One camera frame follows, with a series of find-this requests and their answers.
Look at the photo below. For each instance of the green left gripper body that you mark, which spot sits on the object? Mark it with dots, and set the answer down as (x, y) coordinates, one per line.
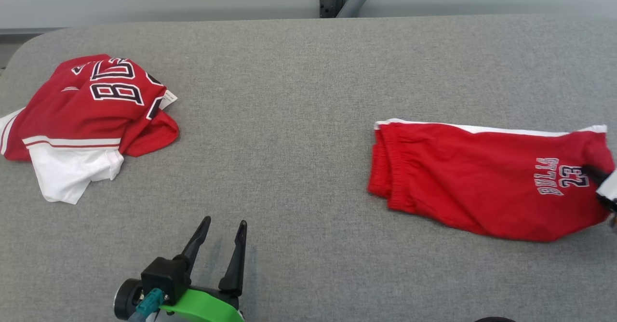
(207, 307)

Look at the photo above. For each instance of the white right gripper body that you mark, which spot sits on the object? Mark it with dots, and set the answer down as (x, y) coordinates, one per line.
(610, 186)

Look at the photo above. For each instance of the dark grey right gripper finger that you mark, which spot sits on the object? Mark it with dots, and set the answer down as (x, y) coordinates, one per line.
(611, 208)
(595, 174)

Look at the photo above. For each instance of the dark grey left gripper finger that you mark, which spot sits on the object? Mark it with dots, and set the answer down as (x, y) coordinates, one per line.
(198, 242)
(237, 264)

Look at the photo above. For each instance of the red basketball shorts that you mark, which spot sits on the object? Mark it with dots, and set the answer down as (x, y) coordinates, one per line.
(472, 177)

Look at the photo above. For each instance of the red and white basketball jersey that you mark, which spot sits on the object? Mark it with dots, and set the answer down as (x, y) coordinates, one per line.
(72, 114)

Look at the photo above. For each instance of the black round wrist knob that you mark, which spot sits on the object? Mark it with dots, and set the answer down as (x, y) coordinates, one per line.
(126, 299)

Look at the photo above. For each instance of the dark robot torso part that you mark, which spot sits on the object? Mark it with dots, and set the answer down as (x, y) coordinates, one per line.
(495, 319)

